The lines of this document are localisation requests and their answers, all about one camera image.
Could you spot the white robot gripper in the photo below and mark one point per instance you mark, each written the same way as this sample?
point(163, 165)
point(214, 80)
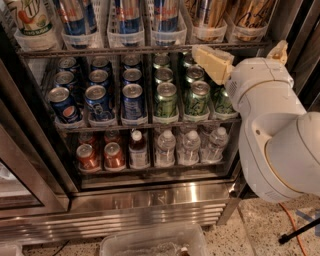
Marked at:
point(256, 76)

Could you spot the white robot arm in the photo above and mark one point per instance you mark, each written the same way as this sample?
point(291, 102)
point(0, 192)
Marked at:
point(279, 140)

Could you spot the green can front right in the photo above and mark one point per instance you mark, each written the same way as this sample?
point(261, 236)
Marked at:
point(222, 103)

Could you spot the green can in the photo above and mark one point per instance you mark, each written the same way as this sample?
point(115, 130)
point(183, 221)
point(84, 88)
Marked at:
point(165, 100)
point(197, 99)
point(222, 103)

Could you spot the green can front middle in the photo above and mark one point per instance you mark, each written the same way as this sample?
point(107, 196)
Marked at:
point(197, 99)

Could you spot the red bull can right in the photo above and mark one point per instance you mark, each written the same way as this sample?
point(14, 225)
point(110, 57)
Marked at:
point(165, 15)

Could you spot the red bull can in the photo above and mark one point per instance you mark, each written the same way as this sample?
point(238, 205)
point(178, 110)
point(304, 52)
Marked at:
point(165, 15)
point(128, 15)
point(77, 16)

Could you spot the green can front left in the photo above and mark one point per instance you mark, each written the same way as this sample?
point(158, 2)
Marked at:
point(165, 100)

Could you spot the pepsi can front right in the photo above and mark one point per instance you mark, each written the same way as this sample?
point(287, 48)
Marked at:
point(133, 101)

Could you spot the pepsi can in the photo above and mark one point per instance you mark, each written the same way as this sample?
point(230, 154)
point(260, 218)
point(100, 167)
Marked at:
point(98, 102)
point(133, 101)
point(64, 105)

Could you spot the red bull can middle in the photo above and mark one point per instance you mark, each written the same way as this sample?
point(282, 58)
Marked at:
point(128, 15)

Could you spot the stainless steel fridge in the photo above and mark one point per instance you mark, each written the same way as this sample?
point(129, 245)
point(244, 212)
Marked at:
point(46, 195)

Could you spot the pepsi can front middle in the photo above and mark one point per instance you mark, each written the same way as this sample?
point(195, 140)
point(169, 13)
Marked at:
point(98, 102)

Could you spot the orange soda can right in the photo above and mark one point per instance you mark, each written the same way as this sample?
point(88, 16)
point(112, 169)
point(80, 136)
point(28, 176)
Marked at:
point(113, 156)

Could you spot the orange soda can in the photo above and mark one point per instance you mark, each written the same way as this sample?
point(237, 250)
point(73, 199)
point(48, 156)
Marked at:
point(87, 157)
point(113, 156)

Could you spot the red bull can left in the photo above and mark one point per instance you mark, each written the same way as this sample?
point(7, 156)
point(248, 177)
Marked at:
point(77, 16)

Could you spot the orange soda can left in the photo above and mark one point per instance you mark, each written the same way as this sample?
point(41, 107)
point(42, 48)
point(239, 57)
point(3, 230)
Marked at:
point(87, 157)

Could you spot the pepsi can front left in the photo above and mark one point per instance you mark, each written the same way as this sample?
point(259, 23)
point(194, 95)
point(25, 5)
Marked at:
point(64, 105)

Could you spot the white 7up can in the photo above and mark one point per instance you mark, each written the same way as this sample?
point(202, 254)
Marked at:
point(30, 16)

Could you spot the water bottle right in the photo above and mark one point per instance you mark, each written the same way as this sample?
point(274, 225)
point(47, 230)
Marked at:
point(217, 142)

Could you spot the water bottle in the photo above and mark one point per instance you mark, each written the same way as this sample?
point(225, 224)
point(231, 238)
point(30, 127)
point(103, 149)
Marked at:
point(188, 153)
point(217, 142)
point(165, 147)

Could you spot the water bottle middle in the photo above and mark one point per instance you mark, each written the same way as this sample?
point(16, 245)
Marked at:
point(188, 153)

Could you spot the water bottle left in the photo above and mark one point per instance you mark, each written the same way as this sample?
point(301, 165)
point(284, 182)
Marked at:
point(165, 147)

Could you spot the brown drink bottle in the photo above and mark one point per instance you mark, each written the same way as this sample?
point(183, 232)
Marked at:
point(138, 150)

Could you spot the black tripod leg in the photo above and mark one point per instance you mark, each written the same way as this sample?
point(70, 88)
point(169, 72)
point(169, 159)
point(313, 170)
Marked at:
point(287, 237)

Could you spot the clear plastic bin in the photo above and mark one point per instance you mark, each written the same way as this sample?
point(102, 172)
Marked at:
point(163, 240)

